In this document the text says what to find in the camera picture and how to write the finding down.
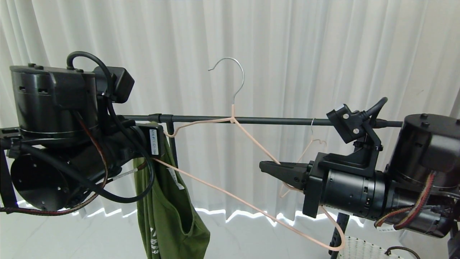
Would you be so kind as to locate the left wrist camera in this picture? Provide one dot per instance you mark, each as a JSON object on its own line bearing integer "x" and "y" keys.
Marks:
{"x": 120, "y": 82}

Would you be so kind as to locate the green printed sleeveless shirt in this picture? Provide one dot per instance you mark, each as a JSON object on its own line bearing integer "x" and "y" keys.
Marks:
{"x": 169, "y": 223}

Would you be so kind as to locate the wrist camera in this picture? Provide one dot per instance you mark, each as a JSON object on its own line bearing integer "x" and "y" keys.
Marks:
{"x": 120, "y": 82}
{"x": 346, "y": 122}

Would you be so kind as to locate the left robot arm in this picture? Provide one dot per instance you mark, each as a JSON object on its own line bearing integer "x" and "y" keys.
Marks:
{"x": 46, "y": 104}

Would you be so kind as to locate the pink clothes hanger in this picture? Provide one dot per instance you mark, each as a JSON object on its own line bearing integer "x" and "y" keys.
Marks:
{"x": 305, "y": 150}
{"x": 233, "y": 109}

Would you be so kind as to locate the white curtain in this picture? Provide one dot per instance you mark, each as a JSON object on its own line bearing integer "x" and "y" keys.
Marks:
{"x": 287, "y": 54}

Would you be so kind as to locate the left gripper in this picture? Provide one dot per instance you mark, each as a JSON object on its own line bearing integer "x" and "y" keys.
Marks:
{"x": 153, "y": 142}

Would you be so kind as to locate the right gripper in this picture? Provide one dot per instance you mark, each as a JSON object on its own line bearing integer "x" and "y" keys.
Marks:
{"x": 345, "y": 194}

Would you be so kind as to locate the white laundry basket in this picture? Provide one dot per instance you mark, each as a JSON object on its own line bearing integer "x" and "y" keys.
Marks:
{"x": 359, "y": 250}

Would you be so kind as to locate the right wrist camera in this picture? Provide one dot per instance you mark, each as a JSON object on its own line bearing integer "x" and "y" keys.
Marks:
{"x": 346, "y": 122}

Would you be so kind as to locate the black clothes rack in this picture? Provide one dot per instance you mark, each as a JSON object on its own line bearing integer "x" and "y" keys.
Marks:
{"x": 201, "y": 118}

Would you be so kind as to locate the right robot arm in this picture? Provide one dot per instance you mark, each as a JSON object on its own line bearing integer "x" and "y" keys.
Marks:
{"x": 424, "y": 144}

